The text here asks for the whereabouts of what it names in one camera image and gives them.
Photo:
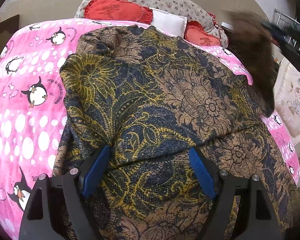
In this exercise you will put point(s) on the floral beige pillow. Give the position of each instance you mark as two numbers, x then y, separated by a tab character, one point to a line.
192	12

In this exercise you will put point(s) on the brown floral patterned garment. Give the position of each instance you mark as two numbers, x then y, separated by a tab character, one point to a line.
150	98

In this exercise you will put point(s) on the pink penguin bed blanket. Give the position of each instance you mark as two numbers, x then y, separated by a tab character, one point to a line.
33	115

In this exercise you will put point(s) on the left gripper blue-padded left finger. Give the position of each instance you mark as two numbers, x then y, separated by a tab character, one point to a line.
42	218

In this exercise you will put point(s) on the red heart ruffled cushion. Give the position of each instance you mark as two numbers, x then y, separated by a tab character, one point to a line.
121	10

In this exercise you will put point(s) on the metal railing rack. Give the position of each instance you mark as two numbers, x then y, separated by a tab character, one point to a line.
284	21

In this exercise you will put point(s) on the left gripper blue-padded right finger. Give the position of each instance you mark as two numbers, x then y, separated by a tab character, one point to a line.
256	218

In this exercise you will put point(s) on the cream embroidered cloth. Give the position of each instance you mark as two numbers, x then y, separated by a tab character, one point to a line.
287	96

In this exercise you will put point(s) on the white small pillow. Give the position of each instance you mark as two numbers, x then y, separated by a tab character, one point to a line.
171	23

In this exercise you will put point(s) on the dark wooden side cabinet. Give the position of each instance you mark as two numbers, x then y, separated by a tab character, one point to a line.
7	29

